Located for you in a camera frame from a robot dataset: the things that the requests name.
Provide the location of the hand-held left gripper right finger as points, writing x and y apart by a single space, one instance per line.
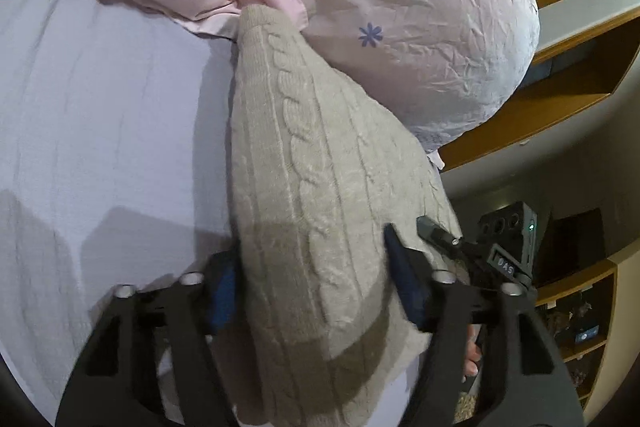
406 279

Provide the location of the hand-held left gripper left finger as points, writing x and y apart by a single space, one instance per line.
225 294

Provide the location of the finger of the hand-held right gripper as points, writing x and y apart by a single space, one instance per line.
436 233

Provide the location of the person's right hand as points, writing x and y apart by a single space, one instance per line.
472 352

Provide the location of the black panel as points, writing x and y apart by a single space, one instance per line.
570 247

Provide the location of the wooden bookcase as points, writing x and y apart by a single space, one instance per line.
580 322

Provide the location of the pink floral duvet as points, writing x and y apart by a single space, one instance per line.
425 32

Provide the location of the white bed sheet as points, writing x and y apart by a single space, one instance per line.
100 132

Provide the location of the wooden wall shelf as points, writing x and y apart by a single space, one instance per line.
565 107

